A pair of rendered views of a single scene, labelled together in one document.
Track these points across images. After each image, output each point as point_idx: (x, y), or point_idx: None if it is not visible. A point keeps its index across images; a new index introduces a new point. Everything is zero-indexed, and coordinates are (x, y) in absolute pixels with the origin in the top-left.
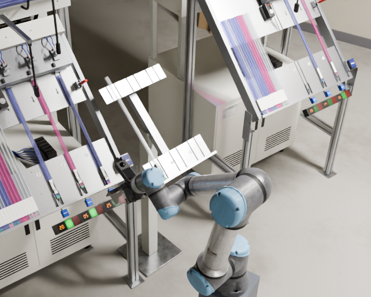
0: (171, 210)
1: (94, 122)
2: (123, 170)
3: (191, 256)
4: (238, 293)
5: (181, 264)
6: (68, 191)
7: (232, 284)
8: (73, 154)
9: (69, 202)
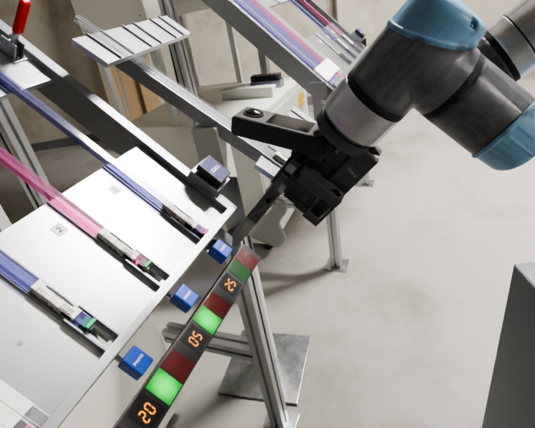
0: None
1: (94, 134)
2: (271, 121)
3: (326, 335)
4: None
5: (324, 353)
6: (111, 294)
7: None
8: (77, 197)
9: (135, 320)
